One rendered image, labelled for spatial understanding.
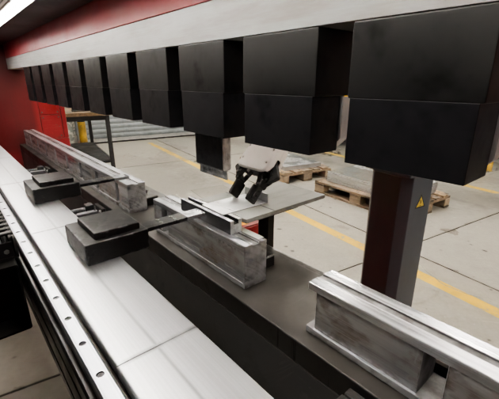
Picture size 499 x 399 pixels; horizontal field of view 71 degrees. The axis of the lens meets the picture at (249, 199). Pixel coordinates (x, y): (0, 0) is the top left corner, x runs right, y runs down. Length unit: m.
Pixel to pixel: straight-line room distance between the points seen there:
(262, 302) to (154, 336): 0.29
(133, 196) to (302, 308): 0.68
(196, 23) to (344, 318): 0.56
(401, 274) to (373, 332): 0.85
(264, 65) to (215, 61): 0.13
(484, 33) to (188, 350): 0.43
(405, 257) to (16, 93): 2.45
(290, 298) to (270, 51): 0.44
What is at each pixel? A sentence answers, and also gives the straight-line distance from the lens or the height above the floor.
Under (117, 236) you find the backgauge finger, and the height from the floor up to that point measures 1.02.
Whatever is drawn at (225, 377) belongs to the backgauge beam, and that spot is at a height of 0.98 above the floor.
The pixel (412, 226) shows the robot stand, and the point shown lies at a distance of 1.32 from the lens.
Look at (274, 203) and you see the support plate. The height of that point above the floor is 1.00.
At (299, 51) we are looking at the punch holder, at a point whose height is 1.31.
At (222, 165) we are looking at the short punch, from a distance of 0.72.
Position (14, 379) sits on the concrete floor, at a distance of 2.07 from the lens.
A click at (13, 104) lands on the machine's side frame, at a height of 1.13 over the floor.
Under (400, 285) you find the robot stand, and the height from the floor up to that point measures 0.58.
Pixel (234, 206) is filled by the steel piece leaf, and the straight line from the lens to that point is 0.81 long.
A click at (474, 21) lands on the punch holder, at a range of 0.41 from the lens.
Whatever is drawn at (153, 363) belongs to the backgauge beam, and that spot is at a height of 0.98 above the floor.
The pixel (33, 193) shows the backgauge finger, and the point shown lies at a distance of 1.01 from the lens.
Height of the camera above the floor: 1.28
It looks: 19 degrees down
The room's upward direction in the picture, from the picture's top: straight up
